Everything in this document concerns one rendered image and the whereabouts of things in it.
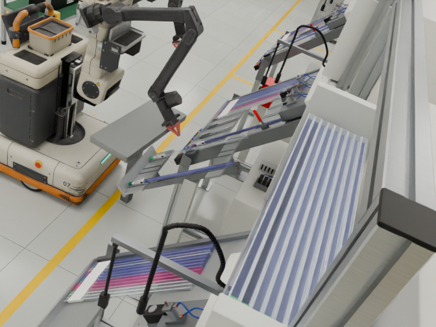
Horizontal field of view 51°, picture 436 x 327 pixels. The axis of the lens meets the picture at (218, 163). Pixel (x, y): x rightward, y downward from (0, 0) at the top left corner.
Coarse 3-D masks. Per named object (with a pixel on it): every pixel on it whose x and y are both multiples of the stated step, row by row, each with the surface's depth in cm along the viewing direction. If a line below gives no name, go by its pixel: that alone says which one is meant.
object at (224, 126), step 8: (240, 112) 248; (216, 120) 256; (224, 120) 248; (232, 120) 241; (208, 128) 247; (216, 128) 241; (224, 128) 234; (232, 128) 231; (208, 136) 235; (216, 136) 229
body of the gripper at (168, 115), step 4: (168, 108) 222; (160, 112) 224; (164, 112) 222; (168, 112) 222; (172, 112) 224; (164, 116) 223; (168, 116) 223; (172, 116) 224; (176, 116) 226; (168, 120) 224; (172, 120) 222; (164, 124) 223
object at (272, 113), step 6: (318, 72) 247; (306, 78) 247; (276, 102) 234; (282, 102) 229; (270, 108) 228; (276, 108) 224; (270, 114) 220; (276, 114) 216; (264, 120) 217; (270, 120) 213; (288, 120) 202; (270, 126) 206
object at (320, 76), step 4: (324, 64) 224; (320, 72) 215; (320, 76) 210; (324, 76) 206; (316, 80) 206; (324, 80) 200; (328, 80) 198; (316, 84) 201; (312, 88) 199; (312, 92) 194; (308, 96) 192; (308, 100) 188
